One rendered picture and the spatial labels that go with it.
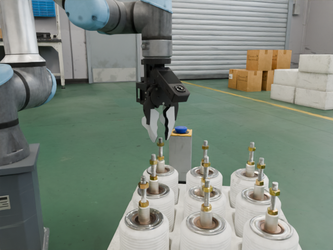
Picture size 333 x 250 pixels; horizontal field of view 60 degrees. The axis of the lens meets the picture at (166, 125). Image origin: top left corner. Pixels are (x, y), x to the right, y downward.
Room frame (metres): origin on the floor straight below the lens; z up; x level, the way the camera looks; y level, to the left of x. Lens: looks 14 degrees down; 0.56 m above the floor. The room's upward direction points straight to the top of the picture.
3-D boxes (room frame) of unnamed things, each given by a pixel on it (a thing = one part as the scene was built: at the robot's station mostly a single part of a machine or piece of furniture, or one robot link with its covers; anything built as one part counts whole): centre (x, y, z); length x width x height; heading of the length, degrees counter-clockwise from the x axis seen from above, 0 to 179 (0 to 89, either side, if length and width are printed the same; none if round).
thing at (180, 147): (0.89, -0.05, 0.16); 0.07 x 0.07 x 0.31; 83
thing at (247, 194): (0.58, -0.20, 0.25); 0.08 x 0.08 x 0.01
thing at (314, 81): (3.11, -1.70, 0.27); 0.39 x 0.39 x 0.18; 20
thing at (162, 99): (0.75, 0.03, 0.49); 0.09 x 0.08 x 0.12; 33
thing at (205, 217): (0.48, -0.07, 0.26); 0.02 x 0.02 x 0.03
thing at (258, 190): (0.58, -0.20, 0.26); 0.02 x 0.02 x 0.03
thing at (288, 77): (3.49, -1.58, 0.27); 0.39 x 0.39 x 0.18; 21
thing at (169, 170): (0.73, 0.02, 0.25); 0.08 x 0.08 x 0.01
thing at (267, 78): (4.51, -1.57, 0.15); 0.30 x 0.24 x 0.30; 19
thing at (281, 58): (4.59, -1.73, 0.45); 0.30 x 0.24 x 0.30; 17
